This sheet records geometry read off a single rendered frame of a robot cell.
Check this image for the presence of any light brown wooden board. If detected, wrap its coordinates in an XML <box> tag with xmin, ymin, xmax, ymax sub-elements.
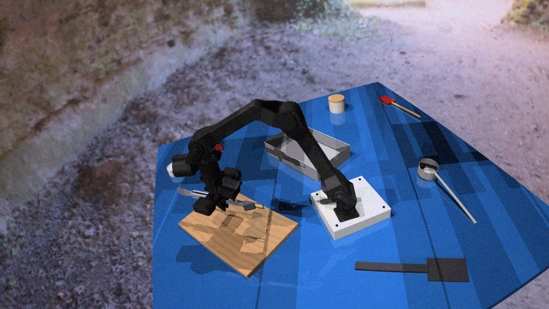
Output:
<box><xmin>178</xmin><ymin>204</ymin><xmax>299</xmax><ymax>278</ymax></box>

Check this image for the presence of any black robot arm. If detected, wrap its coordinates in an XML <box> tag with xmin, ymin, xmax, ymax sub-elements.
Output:
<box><xmin>171</xmin><ymin>99</ymin><xmax>359</xmax><ymax>223</ymax></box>

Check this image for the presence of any red spatula with wooden handle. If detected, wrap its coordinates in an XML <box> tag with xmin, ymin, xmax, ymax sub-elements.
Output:
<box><xmin>378</xmin><ymin>96</ymin><xmax>421</xmax><ymax>118</ymax></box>

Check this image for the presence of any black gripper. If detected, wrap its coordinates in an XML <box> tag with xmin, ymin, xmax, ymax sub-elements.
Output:
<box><xmin>193</xmin><ymin>167</ymin><xmax>242</xmax><ymax>216</ymax></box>

